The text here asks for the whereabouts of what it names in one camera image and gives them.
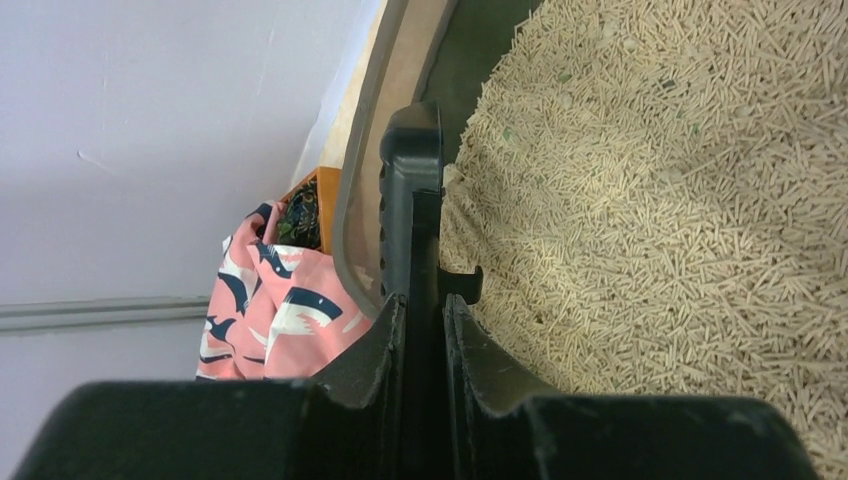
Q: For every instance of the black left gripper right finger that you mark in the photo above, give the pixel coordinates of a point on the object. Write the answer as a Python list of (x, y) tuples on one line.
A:
[(509, 424)]

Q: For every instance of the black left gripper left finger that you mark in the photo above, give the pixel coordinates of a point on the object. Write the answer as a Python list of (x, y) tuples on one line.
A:
[(341, 423)]

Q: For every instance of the black litter scoop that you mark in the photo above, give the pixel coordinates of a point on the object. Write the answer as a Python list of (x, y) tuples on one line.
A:
[(411, 187)]

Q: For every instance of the wooden tray box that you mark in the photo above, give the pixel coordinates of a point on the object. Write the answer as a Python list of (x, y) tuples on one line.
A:
[(328, 181)]

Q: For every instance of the dark green litter box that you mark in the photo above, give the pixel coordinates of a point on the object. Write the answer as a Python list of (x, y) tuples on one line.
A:
[(656, 191)]

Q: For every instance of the pink patterned cloth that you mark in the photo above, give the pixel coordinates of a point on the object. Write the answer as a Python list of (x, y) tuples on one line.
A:
[(276, 311)]

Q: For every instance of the dark green rolled item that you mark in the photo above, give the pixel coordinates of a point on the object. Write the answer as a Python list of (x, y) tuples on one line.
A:
[(299, 224)]

